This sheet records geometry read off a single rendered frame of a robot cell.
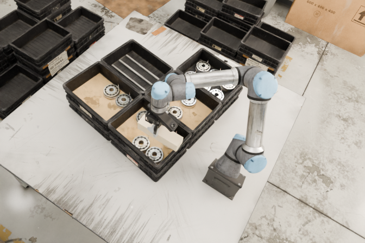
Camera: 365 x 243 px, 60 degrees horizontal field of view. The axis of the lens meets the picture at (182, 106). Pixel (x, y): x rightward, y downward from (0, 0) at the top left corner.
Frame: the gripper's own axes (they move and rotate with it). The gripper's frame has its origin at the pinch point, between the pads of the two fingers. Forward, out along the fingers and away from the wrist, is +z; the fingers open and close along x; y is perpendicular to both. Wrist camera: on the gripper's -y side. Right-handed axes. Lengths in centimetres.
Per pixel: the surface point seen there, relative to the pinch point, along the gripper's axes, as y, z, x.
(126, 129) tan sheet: 24.8, 26.3, -3.2
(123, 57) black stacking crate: 62, 27, -49
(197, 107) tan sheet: -3, 26, -43
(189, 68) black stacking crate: 19, 27, -69
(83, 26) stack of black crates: 144, 71, -92
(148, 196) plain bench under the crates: -7.2, 39.4, 19.5
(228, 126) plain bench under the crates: -25, 39, -51
